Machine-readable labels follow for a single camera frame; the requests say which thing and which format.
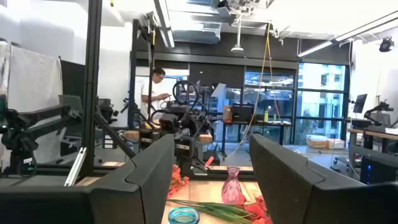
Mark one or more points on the white ceiling pendant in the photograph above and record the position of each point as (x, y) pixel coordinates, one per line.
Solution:
(237, 48)

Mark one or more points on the white backdrop sheet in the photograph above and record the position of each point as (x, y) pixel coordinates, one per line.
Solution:
(34, 77)

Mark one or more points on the wooden top work table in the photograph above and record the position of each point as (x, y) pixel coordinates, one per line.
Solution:
(373, 134)

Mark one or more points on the black neighbouring rig frame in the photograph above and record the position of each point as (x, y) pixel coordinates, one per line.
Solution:
(133, 77)

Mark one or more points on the small cardboard box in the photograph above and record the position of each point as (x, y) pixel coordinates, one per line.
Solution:
(336, 143)

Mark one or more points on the black equipment case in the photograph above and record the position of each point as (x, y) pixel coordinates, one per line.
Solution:
(242, 112)

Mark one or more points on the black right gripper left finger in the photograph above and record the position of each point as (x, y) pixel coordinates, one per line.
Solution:
(149, 186)

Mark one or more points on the black computer monitor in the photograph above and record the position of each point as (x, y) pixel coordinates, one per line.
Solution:
(360, 103)

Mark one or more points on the cardboard box with white top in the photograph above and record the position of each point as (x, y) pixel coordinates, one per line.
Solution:
(317, 141)

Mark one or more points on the person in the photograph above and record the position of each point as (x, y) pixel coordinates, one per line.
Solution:
(152, 93)

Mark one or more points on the wooden table slab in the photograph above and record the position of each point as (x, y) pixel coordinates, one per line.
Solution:
(206, 137)

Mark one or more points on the green bottle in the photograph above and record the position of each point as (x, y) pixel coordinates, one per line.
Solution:
(266, 116)

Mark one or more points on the large window wall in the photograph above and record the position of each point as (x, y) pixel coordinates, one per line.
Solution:
(320, 102)

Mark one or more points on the black upright frame post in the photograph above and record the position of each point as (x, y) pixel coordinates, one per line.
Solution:
(91, 93)

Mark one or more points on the pink ribbed glass vase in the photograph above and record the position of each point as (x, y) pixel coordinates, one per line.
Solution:
(231, 189)

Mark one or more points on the blue patterned glass vase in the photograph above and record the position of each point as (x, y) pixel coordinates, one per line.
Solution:
(183, 217)

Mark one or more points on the red artificial flower bunch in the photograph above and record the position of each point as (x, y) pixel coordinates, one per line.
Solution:
(177, 182)
(217, 210)

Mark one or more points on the red tag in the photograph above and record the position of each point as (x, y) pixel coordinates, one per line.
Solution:
(209, 161)

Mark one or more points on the black distant robot arm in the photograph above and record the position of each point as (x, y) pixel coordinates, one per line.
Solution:
(377, 109)

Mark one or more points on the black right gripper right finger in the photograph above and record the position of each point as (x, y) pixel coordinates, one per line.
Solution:
(295, 193)

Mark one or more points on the brown cardboard box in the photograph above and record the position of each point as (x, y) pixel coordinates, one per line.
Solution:
(227, 113)

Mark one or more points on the white ceiling light strip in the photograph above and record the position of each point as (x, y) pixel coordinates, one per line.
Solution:
(164, 21)

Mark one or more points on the grey ceiling duct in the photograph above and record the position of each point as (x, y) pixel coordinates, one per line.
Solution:
(196, 35)

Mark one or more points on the black computer tower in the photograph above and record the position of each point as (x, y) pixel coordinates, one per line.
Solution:
(377, 169)

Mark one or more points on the black ceiling spotlight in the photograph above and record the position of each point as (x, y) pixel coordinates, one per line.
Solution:
(386, 44)

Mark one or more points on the long ceiling light strip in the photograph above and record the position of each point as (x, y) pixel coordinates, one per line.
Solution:
(342, 35)

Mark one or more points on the silver aluminium rail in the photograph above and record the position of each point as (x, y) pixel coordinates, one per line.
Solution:
(76, 166)

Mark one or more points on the grey office chair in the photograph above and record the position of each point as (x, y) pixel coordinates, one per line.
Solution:
(70, 102)

